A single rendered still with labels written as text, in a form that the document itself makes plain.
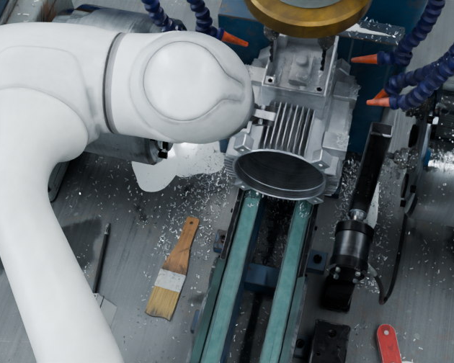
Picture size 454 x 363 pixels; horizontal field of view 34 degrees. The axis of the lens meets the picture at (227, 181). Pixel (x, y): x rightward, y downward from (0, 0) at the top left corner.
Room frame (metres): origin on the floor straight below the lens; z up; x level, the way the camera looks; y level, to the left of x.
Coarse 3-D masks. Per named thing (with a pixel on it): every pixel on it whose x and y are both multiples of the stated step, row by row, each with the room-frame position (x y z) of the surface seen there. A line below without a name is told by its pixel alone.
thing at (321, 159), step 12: (264, 48) 0.77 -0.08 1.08; (264, 60) 0.75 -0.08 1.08; (336, 72) 0.72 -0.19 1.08; (348, 72) 0.72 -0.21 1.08; (240, 144) 0.59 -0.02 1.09; (252, 144) 0.59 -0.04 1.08; (312, 156) 0.56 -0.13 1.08; (324, 156) 0.55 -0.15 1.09; (324, 168) 0.54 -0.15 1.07; (312, 204) 0.55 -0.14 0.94
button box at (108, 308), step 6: (96, 294) 0.36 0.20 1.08; (102, 300) 0.35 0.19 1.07; (108, 300) 0.36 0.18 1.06; (102, 306) 0.35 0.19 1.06; (108, 306) 0.35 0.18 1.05; (114, 306) 0.35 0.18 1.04; (102, 312) 0.34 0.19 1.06; (108, 312) 0.34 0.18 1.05; (114, 312) 0.34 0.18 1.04; (108, 318) 0.33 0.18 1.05; (108, 324) 0.33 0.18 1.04
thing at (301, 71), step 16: (288, 48) 0.74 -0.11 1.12; (304, 48) 0.74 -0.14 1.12; (320, 48) 0.74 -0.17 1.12; (336, 48) 0.72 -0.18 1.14; (272, 64) 0.72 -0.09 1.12; (288, 64) 0.71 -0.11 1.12; (304, 64) 0.70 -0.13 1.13; (320, 64) 0.71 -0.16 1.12; (272, 80) 0.66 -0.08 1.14; (288, 80) 0.68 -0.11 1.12; (304, 80) 0.67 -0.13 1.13; (320, 80) 0.68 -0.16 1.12; (272, 96) 0.65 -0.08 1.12; (288, 96) 0.64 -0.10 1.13; (304, 96) 0.63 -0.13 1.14; (320, 96) 0.63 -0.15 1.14; (320, 112) 0.63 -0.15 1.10
